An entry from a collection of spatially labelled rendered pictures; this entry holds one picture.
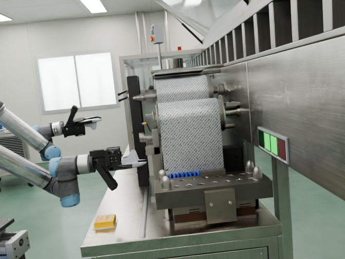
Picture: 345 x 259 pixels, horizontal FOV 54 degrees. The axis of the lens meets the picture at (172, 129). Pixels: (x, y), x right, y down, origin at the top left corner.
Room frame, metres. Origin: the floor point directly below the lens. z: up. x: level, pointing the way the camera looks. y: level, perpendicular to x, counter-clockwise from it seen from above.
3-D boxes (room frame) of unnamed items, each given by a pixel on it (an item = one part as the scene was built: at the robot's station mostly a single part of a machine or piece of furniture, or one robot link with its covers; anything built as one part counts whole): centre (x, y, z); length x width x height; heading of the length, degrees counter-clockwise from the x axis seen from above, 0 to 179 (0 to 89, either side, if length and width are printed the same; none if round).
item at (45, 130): (1.78, 0.68, 1.20); 0.11 x 0.08 x 0.09; 103
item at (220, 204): (1.10, -0.14, 0.97); 0.10 x 0.03 x 0.11; 92
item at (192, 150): (1.31, -0.07, 1.11); 0.23 x 0.01 x 0.18; 92
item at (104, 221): (1.20, 0.28, 0.91); 0.07 x 0.07 x 0.02; 2
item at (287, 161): (0.98, -0.29, 1.19); 0.25 x 0.01 x 0.07; 2
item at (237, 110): (1.37, -0.24, 1.25); 0.07 x 0.04 x 0.04; 92
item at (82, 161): (1.29, 0.35, 1.11); 0.08 x 0.05 x 0.08; 2
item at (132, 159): (1.27, 0.16, 1.12); 0.09 x 0.03 x 0.06; 83
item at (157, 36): (1.91, 0.04, 1.66); 0.07 x 0.07 x 0.10; 18
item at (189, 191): (1.19, -0.12, 1.00); 0.40 x 0.16 x 0.06; 92
